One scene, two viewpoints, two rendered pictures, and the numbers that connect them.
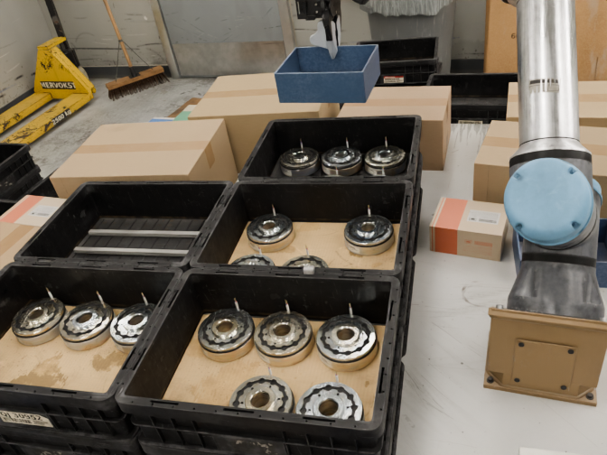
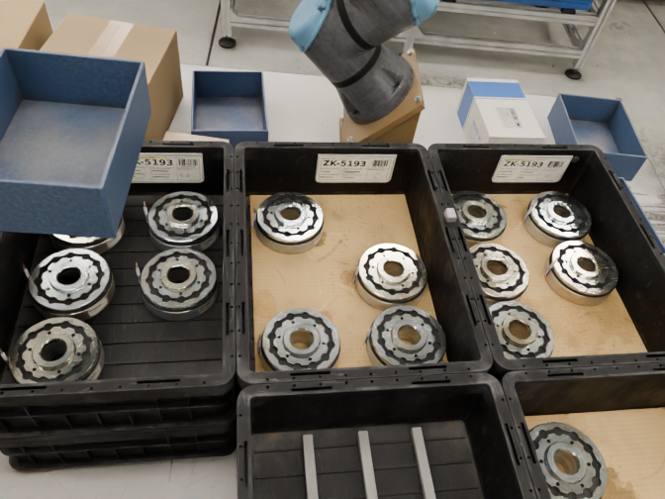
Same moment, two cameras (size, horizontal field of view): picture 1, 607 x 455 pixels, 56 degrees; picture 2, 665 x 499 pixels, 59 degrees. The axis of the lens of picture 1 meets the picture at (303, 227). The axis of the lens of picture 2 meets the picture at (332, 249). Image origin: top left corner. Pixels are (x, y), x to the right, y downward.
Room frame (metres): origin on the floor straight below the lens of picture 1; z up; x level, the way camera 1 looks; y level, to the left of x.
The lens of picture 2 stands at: (1.21, 0.41, 1.52)
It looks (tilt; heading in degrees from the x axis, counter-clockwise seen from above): 50 degrees down; 237
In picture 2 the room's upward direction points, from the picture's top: 10 degrees clockwise
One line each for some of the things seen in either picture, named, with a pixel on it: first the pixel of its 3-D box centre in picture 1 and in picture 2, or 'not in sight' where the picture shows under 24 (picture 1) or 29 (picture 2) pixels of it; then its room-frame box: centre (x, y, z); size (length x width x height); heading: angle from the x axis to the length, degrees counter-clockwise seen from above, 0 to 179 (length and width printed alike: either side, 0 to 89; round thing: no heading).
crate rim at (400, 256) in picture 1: (306, 226); (347, 247); (0.92, -0.01, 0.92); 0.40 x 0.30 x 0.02; 71
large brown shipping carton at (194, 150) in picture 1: (151, 177); not in sight; (1.45, 0.40, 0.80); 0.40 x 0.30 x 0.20; 73
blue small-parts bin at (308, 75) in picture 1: (329, 73); (55, 138); (1.23, -0.12, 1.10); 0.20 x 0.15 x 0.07; 66
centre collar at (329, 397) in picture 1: (328, 408); (561, 212); (0.53, 0.01, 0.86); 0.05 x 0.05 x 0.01
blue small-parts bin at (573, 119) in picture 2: not in sight; (594, 136); (0.16, -0.23, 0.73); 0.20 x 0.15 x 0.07; 63
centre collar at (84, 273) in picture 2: (340, 154); (69, 276); (1.27, -0.13, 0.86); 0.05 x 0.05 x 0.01
